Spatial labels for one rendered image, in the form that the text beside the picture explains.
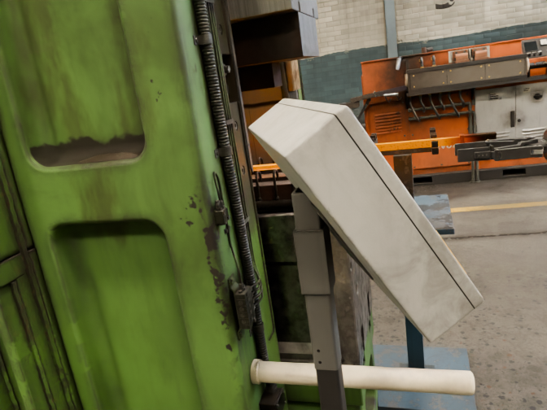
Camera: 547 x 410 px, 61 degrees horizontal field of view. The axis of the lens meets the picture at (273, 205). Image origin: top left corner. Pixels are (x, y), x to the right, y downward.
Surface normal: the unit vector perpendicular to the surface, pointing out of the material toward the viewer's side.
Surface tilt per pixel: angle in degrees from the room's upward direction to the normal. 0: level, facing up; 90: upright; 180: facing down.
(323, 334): 90
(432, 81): 90
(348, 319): 90
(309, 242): 91
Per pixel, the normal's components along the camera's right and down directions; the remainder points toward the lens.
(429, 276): 0.15, 0.24
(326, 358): -0.27, 0.29
